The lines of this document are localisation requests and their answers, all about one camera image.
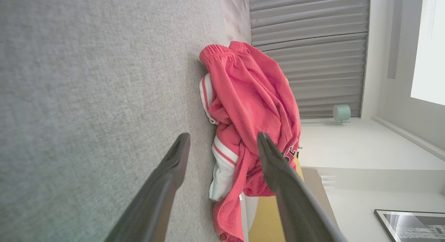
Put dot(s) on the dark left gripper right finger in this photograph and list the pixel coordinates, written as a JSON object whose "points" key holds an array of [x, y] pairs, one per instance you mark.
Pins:
{"points": [[295, 207]]}

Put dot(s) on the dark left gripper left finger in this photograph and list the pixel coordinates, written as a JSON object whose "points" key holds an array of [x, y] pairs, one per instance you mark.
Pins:
{"points": [[156, 193]]}

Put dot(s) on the red basketball jersey white sleeves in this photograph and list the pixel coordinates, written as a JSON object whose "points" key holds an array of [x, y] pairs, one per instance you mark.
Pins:
{"points": [[224, 172]]}

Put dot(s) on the red shorts white stripe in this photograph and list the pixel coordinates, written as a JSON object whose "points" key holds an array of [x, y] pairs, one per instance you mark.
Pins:
{"points": [[250, 96]]}

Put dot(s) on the brown side table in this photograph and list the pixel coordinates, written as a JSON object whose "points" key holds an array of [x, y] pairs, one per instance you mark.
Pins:
{"points": [[316, 190]]}

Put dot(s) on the teal lamp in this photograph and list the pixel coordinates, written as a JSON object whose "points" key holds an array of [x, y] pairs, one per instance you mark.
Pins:
{"points": [[342, 112]]}

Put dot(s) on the grey fabric sofa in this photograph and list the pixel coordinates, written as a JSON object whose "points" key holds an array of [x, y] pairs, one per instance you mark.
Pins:
{"points": [[87, 96]]}

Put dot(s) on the black framed picture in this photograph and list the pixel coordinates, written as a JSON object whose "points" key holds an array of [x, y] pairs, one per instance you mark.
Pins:
{"points": [[413, 226]]}

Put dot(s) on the grey pleated curtain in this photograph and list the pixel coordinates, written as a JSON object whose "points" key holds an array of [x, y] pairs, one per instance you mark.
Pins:
{"points": [[313, 43]]}

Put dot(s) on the bright window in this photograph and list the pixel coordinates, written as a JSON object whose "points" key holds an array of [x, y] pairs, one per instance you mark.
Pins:
{"points": [[429, 47]]}

